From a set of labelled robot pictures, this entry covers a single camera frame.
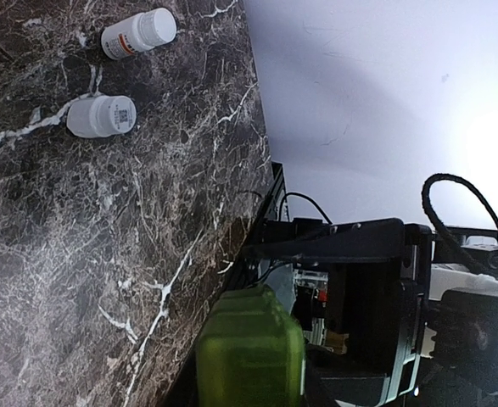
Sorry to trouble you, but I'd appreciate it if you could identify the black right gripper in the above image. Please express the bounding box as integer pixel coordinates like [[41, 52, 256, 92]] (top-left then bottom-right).
[[242, 218, 433, 406]]

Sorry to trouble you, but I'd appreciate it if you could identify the green weekly pill organizer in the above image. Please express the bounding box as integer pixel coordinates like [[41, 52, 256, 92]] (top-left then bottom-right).
[[195, 285, 305, 406]]

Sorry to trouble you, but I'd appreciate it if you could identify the small white pill bottle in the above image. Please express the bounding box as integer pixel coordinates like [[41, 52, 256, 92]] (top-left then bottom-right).
[[66, 95, 137, 139]]

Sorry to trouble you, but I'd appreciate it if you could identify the white pill bottle orange label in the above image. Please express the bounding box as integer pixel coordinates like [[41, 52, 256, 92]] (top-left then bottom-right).
[[100, 8, 177, 60]]

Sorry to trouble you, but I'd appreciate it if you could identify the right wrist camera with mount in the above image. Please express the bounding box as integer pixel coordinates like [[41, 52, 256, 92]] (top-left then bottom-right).
[[422, 226, 498, 395]]

